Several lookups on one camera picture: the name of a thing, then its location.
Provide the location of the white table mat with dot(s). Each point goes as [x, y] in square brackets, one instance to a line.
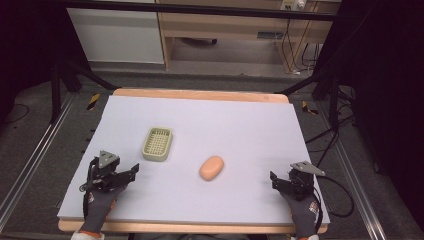
[233, 133]

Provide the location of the orange soap bar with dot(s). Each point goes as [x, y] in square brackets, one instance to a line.
[211, 168]

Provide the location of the pale green soap dish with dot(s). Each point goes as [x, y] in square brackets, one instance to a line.
[157, 144]

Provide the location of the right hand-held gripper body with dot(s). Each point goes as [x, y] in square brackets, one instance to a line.
[301, 181]

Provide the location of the yellow black striped marker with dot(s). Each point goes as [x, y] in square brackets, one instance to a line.
[93, 101]
[308, 107]

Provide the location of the person's left hand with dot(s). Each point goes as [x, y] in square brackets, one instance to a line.
[101, 206]

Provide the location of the black frame crossbar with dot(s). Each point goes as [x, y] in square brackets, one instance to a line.
[200, 8]

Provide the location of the white power strip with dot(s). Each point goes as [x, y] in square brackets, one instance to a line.
[293, 4]

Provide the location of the wooden table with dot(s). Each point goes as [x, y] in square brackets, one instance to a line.
[200, 95]

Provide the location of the person's right hand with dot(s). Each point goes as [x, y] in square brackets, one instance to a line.
[305, 216]

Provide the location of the metal floor rail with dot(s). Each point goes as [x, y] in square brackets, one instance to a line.
[356, 186]
[36, 156]

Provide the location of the black metal stand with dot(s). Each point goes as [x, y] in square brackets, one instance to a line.
[56, 86]
[333, 100]

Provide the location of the wooden desk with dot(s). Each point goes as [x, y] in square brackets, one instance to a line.
[216, 25]

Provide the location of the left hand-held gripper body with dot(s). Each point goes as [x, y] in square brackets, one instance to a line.
[106, 170]

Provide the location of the white cabinet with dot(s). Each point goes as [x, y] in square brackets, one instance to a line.
[116, 36]

